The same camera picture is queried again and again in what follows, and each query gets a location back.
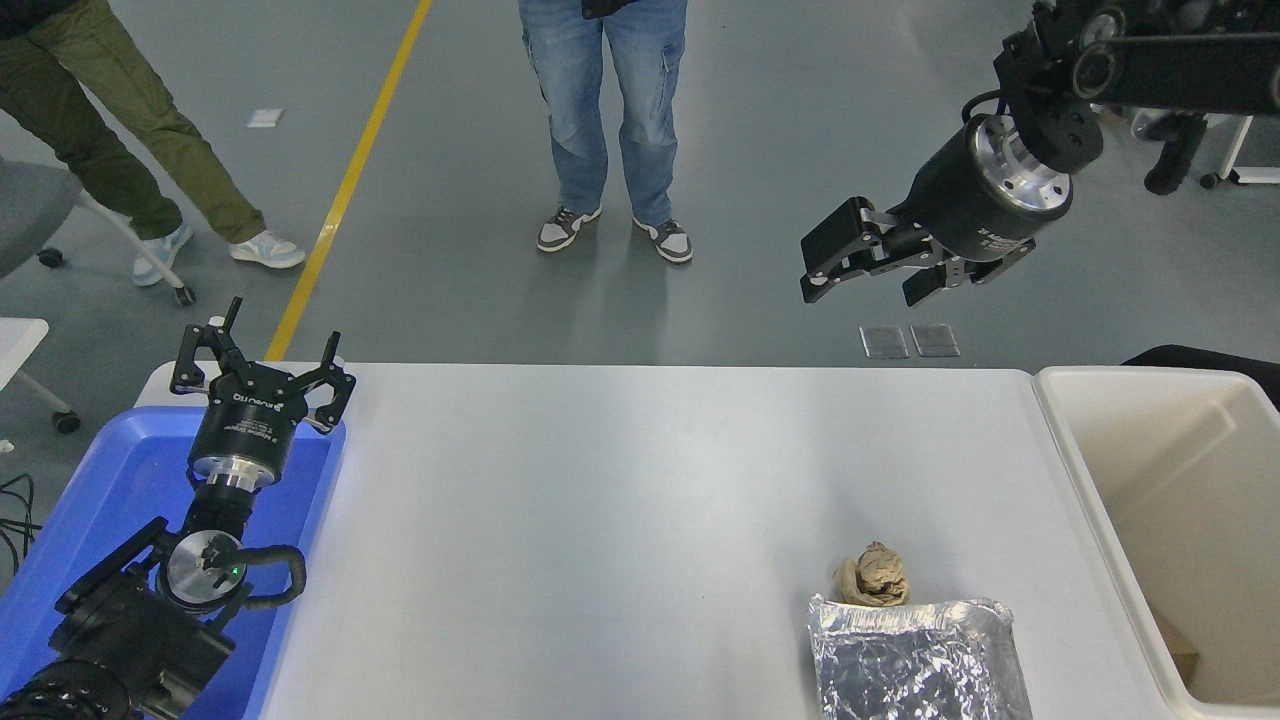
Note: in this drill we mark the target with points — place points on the white wheeled chair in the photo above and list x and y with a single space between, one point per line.
1235 150

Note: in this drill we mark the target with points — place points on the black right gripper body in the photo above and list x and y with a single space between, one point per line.
950 205

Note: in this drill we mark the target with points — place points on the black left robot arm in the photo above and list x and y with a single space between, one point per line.
130 640

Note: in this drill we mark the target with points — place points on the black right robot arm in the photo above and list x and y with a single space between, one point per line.
1180 70

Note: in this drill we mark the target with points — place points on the grey office chair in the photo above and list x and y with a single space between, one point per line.
30 210

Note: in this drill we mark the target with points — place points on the large pale plastic bin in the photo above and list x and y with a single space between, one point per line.
1180 520

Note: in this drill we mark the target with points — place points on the blue plastic tray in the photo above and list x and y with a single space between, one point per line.
130 480

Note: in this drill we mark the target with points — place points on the metal floor plate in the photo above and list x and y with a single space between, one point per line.
935 340
884 342

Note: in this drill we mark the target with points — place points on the white desk foot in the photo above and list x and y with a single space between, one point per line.
1258 176

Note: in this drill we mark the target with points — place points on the silver foil tray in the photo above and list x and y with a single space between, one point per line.
910 665

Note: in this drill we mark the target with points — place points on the crumpled tan paper ball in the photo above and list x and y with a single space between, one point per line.
872 578

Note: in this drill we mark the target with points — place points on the walking person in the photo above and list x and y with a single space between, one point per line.
100 110

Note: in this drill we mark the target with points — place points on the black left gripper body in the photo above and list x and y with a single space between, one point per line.
245 420

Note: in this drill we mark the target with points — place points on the white side table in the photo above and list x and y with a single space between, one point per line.
18 340

